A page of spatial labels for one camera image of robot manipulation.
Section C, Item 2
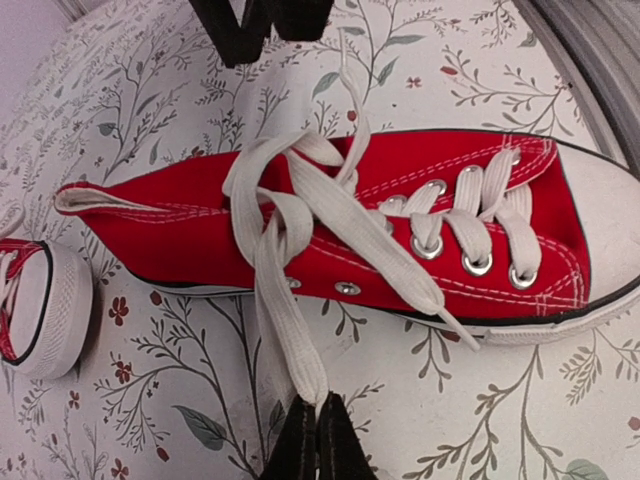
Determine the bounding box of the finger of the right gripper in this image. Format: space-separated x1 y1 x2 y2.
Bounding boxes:
189 0 270 68
242 0 334 42

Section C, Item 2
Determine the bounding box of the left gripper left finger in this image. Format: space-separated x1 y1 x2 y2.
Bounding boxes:
259 397 317 480

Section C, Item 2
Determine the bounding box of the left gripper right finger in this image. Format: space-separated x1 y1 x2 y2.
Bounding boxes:
317 392 377 480

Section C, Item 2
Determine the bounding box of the red sneaker with laces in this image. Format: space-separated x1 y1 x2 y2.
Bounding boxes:
0 199 96 380

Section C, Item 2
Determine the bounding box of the floral patterned table mat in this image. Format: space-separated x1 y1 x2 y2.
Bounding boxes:
1 1 639 479

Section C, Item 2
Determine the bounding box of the front aluminium rail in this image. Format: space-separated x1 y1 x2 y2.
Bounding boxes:
515 1 639 176

